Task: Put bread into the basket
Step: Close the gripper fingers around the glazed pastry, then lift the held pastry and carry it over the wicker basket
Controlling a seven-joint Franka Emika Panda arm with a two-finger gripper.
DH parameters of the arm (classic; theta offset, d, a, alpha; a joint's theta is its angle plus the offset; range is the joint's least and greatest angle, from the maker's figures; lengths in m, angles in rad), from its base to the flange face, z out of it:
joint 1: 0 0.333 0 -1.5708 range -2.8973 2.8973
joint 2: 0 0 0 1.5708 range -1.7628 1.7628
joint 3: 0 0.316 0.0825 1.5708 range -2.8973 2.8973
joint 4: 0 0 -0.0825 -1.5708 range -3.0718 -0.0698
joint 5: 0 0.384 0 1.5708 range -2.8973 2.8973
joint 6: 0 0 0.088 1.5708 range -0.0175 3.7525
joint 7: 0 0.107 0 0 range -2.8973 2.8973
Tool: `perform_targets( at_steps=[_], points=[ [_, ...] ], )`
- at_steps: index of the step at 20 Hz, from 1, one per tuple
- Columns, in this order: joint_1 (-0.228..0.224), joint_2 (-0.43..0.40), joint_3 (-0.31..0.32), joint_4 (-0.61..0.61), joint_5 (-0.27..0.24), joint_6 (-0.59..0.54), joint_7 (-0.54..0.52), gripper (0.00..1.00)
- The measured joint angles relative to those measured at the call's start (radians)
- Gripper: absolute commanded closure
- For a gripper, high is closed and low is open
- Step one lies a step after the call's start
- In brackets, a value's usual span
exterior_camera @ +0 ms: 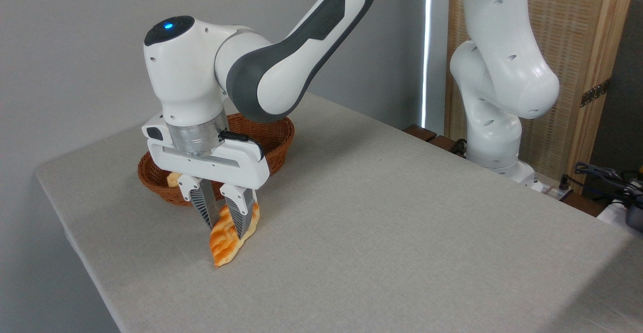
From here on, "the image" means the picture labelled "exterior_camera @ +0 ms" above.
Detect dark grey round device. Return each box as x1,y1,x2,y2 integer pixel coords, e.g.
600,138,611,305
625,202,643,232

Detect wooden rattan folding screen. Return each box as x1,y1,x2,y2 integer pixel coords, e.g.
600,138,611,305
445,0,637,193

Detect black cable bundle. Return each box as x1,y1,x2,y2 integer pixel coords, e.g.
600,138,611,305
574,162,643,208

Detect white power strip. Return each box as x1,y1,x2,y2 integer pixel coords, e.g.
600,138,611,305
532,175,573,200

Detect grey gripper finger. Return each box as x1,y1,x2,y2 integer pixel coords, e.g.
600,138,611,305
177,174,223,231
219,183,258,240

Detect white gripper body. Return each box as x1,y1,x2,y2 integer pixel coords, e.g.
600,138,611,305
142,114,271,191

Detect grey fabric tablecloth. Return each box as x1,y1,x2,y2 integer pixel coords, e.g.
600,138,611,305
34,92,643,333

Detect brass screen hinge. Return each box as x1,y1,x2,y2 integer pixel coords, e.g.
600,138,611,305
580,78,611,108

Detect dark grey partition panel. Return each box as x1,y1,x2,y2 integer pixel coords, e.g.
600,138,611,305
589,0,643,183

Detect golden scored bread loaf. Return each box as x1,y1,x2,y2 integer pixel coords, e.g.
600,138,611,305
209,201,261,268

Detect brown wicker basket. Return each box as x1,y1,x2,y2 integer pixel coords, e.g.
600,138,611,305
138,113,295,207

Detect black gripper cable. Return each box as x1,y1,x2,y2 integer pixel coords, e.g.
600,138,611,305
219,130,266,161

